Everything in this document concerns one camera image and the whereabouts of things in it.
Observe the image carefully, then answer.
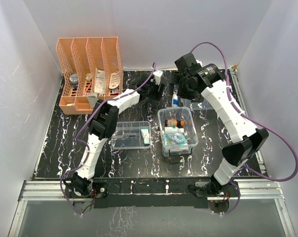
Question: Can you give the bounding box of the clear plastic box lid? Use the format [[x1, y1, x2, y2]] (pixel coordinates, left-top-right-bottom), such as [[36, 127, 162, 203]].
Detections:
[[188, 101, 214, 111]]

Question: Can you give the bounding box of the brown medicine bottle orange cap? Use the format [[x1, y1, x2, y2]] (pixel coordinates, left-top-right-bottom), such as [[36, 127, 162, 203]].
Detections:
[[165, 119, 185, 128]]

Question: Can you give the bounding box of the white green medicine bottle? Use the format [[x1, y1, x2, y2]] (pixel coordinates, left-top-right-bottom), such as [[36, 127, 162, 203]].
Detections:
[[164, 126, 184, 134]]

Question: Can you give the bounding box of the white gauze packet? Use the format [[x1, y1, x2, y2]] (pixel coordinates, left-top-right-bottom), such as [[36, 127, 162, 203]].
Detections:
[[141, 128, 150, 145]]

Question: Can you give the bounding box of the teal bandage packet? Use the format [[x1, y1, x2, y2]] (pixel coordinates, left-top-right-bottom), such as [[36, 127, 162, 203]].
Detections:
[[164, 133, 187, 146]]

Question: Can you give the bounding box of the clear divided tray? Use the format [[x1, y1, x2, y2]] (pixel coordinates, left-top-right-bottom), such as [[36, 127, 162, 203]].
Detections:
[[110, 121, 151, 150]]

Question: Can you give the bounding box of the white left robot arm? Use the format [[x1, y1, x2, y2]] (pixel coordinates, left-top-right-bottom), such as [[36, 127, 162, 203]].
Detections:
[[68, 70, 165, 197]]

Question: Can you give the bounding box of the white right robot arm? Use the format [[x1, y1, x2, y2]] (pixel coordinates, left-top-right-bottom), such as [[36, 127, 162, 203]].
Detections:
[[171, 53, 269, 196]]

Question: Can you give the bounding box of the white medicine box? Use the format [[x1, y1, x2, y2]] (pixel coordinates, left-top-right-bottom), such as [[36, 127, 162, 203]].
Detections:
[[86, 92, 98, 108]]

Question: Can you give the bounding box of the white blue bandage roll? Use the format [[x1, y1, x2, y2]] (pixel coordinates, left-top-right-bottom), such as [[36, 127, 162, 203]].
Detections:
[[171, 94, 178, 107]]

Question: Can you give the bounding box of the beige blister pack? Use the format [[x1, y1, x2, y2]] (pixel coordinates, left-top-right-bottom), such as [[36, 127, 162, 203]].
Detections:
[[109, 71, 120, 89]]

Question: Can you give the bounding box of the clear plastic storage box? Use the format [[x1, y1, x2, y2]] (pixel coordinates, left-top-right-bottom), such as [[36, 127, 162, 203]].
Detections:
[[158, 107, 199, 158]]

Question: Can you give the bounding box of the white paper packet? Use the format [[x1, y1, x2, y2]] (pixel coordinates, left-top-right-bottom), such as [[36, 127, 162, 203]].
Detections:
[[94, 69, 106, 96]]

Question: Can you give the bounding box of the orange plastic file organizer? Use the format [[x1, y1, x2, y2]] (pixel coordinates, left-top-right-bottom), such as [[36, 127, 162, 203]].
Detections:
[[56, 37, 124, 115]]

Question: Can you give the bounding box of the round blue white tin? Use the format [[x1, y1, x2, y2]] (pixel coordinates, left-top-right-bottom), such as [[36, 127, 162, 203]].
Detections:
[[69, 74, 79, 90]]

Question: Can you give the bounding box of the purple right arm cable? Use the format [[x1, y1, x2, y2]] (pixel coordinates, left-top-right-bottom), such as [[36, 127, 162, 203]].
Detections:
[[190, 41, 298, 215]]

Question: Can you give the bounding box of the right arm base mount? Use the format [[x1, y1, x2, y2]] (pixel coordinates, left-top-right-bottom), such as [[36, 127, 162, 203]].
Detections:
[[188, 178, 239, 212]]

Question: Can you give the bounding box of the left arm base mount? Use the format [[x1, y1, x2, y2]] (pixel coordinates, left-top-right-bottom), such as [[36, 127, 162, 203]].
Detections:
[[61, 176, 109, 208]]

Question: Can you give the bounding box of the aluminium frame rail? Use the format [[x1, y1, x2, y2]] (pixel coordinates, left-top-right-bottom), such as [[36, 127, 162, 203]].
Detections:
[[8, 176, 296, 237]]

